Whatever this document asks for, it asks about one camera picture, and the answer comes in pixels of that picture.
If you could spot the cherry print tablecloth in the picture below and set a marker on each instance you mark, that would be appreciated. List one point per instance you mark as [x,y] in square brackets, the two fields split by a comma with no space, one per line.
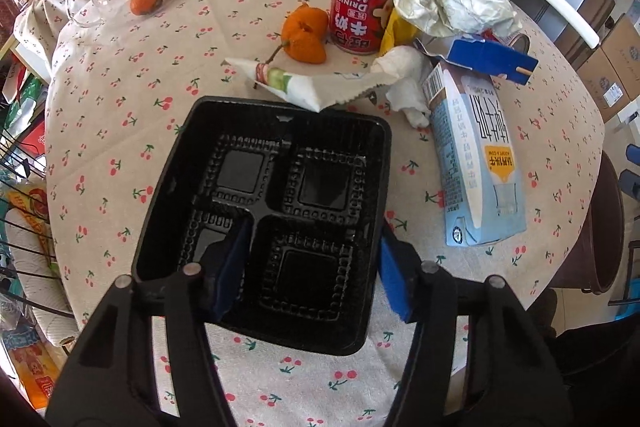
[125,147]

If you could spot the orange peel with stem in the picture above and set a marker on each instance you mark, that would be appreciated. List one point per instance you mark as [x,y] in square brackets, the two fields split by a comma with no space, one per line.
[305,34]

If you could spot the yellow plastic wrapper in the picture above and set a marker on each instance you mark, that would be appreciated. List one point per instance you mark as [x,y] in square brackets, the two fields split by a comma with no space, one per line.
[397,32]

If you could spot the brown round bin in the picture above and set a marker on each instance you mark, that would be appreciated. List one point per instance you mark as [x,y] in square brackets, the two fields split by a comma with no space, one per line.
[600,227]

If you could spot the blue cardboard box piece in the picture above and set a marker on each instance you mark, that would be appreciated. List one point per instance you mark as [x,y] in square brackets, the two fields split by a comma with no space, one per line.
[485,57]

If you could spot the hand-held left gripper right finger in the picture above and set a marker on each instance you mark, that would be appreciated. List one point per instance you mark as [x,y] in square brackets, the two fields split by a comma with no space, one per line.
[397,277]

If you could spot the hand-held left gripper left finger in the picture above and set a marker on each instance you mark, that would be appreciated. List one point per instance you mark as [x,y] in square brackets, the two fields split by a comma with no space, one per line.
[232,267]

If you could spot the light blue milk carton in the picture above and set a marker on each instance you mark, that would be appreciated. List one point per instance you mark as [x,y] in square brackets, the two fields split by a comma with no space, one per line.
[475,147]

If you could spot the small orange mandarin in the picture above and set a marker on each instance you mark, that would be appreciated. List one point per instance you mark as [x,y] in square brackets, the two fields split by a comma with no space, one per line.
[145,2]

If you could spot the white printed plastic wrapper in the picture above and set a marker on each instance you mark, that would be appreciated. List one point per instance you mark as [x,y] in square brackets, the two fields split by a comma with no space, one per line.
[310,89]

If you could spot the white tissue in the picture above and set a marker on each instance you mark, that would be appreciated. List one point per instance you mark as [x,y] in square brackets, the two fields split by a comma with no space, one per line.
[405,92]

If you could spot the black plastic compartment tray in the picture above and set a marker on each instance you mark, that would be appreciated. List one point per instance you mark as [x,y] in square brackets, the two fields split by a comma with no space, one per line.
[320,187]

